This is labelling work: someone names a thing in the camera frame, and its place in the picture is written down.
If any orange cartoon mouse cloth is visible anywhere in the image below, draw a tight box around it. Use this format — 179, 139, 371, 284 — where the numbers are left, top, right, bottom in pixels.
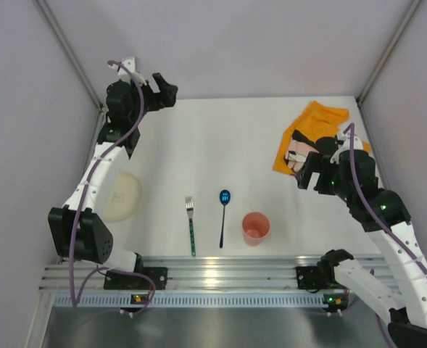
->
272, 100, 372, 177

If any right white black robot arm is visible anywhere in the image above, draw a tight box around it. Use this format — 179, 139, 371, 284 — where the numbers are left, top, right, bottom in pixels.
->
297, 140, 427, 347

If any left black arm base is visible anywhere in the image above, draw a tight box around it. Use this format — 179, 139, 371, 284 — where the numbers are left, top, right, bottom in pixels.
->
103, 267, 168, 291

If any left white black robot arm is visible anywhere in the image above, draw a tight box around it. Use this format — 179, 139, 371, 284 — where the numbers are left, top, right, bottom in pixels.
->
48, 72, 178, 272

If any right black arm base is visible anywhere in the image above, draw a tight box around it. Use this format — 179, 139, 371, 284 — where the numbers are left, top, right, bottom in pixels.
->
295, 266, 343, 294

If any pink plastic cup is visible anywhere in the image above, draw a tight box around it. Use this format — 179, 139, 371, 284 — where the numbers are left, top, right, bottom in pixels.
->
242, 212, 270, 247

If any blue metallic spoon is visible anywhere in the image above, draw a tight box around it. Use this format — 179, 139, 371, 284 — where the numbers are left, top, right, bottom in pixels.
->
219, 189, 231, 249

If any cream round plate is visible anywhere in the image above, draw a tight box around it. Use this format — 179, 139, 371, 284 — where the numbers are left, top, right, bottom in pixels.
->
103, 172, 142, 223

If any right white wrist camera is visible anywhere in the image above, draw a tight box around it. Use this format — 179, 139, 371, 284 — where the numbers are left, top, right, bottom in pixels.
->
330, 130, 364, 164

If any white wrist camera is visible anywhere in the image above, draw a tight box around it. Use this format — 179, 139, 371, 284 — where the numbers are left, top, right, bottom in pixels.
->
330, 130, 364, 164
117, 57, 148, 86

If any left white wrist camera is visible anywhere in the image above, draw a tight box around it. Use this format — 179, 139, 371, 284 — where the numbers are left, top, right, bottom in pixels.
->
117, 57, 148, 86

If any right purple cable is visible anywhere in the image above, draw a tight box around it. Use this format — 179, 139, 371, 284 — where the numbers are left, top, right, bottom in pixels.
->
341, 123, 427, 348

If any purple cable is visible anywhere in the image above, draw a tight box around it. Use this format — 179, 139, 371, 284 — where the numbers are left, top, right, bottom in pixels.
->
69, 59, 157, 317
341, 123, 427, 348

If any fork with teal handle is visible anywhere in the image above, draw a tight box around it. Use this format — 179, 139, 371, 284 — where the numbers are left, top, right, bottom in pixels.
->
186, 196, 196, 257

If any aluminium mounting rail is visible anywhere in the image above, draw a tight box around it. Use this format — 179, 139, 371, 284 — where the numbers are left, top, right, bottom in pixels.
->
39, 255, 399, 292

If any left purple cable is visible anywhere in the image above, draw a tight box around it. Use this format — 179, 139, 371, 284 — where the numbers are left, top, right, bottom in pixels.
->
69, 59, 157, 317

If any perforated grey cable duct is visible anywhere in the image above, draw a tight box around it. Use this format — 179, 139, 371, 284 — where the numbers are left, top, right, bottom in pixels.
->
53, 292, 359, 309

